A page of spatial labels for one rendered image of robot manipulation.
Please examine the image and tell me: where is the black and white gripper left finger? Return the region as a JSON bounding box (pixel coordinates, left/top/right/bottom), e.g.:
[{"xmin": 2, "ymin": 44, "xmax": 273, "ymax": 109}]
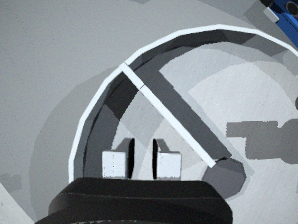
[{"xmin": 103, "ymin": 138, "xmax": 135, "ymax": 179}]

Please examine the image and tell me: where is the blue square crate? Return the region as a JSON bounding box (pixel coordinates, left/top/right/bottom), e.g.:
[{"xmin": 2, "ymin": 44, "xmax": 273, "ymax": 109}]
[{"xmin": 263, "ymin": 0, "xmax": 298, "ymax": 48}]

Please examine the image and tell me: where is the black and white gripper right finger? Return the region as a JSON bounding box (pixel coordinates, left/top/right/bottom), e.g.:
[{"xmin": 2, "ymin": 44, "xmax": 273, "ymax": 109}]
[{"xmin": 152, "ymin": 139, "xmax": 182, "ymax": 181}]

